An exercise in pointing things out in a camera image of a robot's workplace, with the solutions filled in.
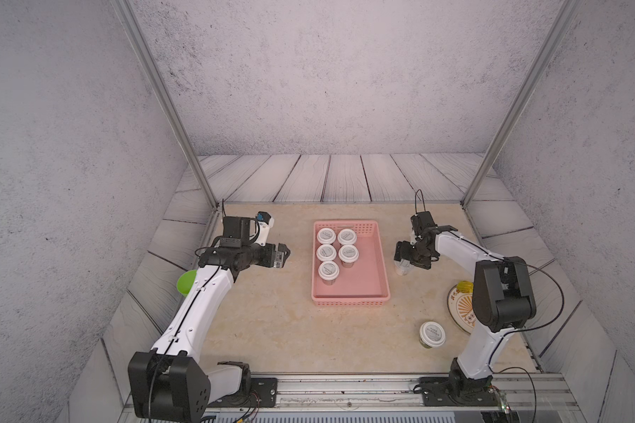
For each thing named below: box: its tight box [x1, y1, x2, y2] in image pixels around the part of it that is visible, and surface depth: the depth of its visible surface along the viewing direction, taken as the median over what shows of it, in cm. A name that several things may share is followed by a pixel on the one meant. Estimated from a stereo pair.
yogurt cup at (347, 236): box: [336, 228, 358, 245], surface depth 101 cm
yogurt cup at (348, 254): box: [337, 244, 360, 269], surface depth 98 cm
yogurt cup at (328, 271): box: [317, 259, 341, 286], surface depth 93 cm
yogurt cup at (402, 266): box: [393, 258, 415, 276], surface depth 96 cm
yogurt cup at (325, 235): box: [316, 227, 337, 245], surface depth 103 cm
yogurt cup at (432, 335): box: [418, 320, 447, 349], surface depth 79 cm
